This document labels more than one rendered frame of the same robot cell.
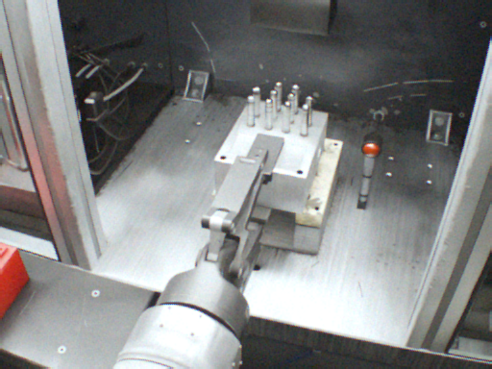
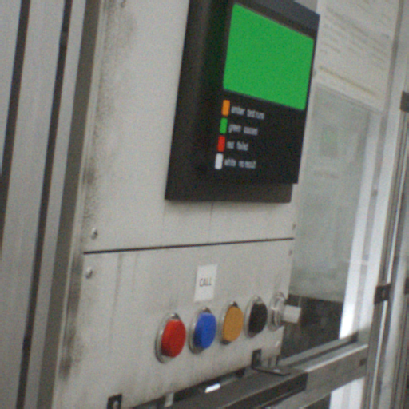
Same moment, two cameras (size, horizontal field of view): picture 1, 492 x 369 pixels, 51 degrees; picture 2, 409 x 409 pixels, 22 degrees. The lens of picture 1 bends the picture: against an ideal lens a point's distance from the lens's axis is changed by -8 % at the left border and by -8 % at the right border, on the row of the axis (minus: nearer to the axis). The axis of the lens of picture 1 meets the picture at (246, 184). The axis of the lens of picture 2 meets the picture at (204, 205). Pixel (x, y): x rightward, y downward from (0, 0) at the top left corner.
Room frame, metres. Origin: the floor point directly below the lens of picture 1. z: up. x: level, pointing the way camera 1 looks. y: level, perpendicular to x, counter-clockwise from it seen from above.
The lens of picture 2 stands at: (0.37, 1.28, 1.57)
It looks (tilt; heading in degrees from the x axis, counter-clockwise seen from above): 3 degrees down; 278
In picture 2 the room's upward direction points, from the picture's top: 7 degrees clockwise
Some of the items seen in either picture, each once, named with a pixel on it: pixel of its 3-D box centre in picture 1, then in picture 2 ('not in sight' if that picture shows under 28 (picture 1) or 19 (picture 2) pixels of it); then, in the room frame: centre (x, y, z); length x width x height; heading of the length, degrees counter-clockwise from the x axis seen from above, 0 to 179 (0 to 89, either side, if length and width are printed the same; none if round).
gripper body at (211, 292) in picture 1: (211, 291); not in sight; (0.30, 0.03, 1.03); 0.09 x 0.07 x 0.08; 163
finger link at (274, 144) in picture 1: (261, 158); not in sight; (0.44, -0.02, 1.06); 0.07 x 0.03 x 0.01; 163
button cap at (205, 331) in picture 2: not in sight; (200, 329); (0.48, 0.41, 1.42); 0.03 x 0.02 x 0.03; 73
